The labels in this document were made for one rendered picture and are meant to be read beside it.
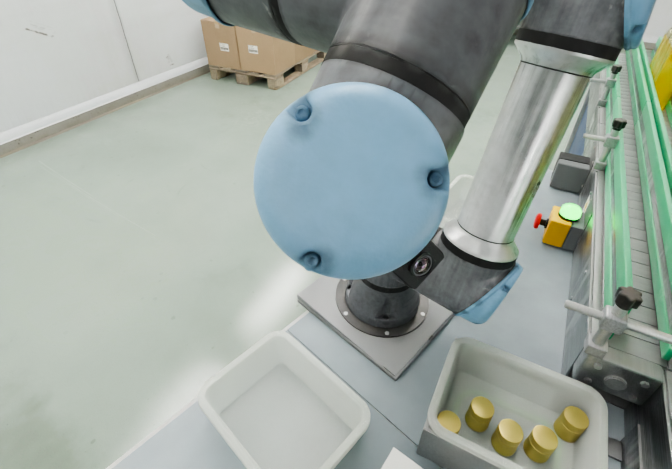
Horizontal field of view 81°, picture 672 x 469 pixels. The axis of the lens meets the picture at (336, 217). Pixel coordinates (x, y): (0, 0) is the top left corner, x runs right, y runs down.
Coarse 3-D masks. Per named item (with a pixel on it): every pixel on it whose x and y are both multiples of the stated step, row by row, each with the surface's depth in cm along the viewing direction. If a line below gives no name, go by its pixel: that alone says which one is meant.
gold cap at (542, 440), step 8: (536, 432) 56; (544, 432) 56; (552, 432) 56; (528, 440) 57; (536, 440) 55; (544, 440) 55; (552, 440) 55; (528, 448) 57; (536, 448) 55; (544, 448) 54; (552, 448) 54; (528, 456) 57; (536, 456) 56; (544, 456) 56
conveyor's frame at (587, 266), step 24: (600, 72) 160; (600, 96) 140; (600, 120) 123; (600, 144) 110; (600, 192) 92; (600, 216) 85; (600, 240) 79; (576, 264) 86; (600, 264) 73; (576, 288) 79; (600, 288) 69; (576, 312) 73; (576, 336) 67; (624, 408) 64; (648, 408) 57; (648, 432) 55; (648, 456) 53
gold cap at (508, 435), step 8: (504, 424) 57; (512, 424) 57; (496, 432) 57; (504, 432) 56; (512, 432) 56; (520, 432) 56; (496, 440) 57; (504, 440) 56; (512, 440) 55; (520, 440) 55; (496, 448) 58; (504, 448) 57; (512, 448) 56
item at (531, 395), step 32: (480, 352) 64; (448, 384) 62; (480, 384) 66; (512, 384) 64; (544, 384) 61; (576, 384) 59; (512, 416) 62; (544, 416) 62; (480, 448) 52; (576, 448) 58
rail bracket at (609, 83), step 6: (612, 66) 125; (618, 66) 124; (612, 72) 125; (594, 78) 129; (612, 78) 126; (606, 84) 127; (612, 84) 127; (606, 90) 129; (606, 96) 130; (600, 102) 131; (606, 102) 130
